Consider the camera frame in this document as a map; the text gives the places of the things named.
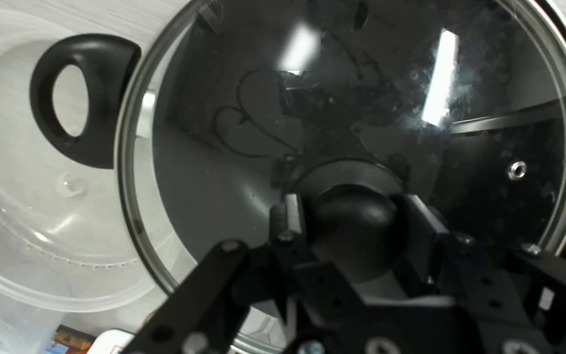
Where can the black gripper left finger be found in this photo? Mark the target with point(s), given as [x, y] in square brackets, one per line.
[217, 296]

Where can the red and white card box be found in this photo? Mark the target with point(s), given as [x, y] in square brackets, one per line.
[70, 339]

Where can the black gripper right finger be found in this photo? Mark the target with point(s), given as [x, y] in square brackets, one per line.
[492, 282]

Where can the black cooking pot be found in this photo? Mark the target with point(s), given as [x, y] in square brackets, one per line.
[99, 60]

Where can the glass lid with black knob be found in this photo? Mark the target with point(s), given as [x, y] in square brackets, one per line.
[427, 151]

